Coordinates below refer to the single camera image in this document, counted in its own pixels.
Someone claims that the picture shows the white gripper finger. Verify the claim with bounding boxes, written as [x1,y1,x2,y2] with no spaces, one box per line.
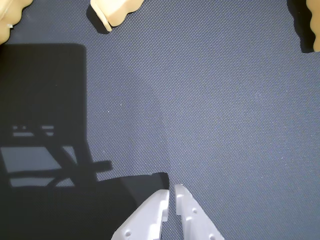
[174,184,225,240]
[110,189,171,240]

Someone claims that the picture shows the yellow crinkle plastic fry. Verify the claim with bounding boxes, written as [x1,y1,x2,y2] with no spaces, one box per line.
[0,0,34,46]
[306,0,320,53]
[89,0,145,32]

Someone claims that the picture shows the dark grey textured mat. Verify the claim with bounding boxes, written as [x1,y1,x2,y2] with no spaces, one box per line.
[0,0,320,240]

